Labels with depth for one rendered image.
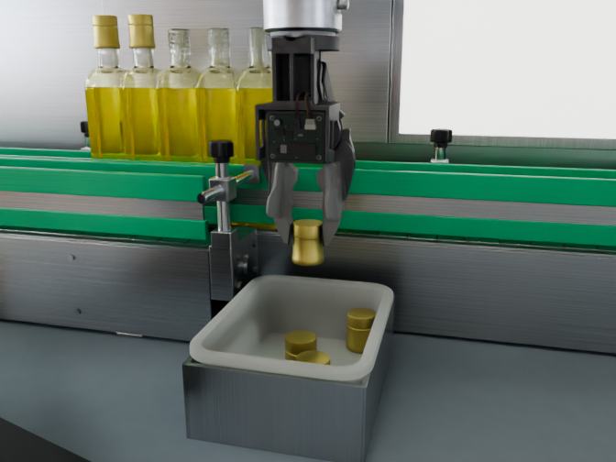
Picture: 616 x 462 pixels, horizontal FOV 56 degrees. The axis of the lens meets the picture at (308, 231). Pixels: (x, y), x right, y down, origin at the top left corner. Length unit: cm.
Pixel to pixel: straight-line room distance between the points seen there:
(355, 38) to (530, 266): 41
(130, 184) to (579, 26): 63
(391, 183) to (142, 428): 41
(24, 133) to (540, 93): 89
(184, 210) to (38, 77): 52
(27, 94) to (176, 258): 56
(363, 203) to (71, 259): 38
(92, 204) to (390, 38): 48
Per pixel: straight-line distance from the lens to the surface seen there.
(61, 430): 64
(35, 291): 86
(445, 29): 90
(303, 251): 63
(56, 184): 82
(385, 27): 90
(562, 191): 76
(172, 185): 73
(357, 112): 91
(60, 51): 115
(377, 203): 76
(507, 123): 90
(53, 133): 117
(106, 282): 79
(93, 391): 70
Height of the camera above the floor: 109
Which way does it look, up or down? 15 degrees down
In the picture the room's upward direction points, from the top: straight up
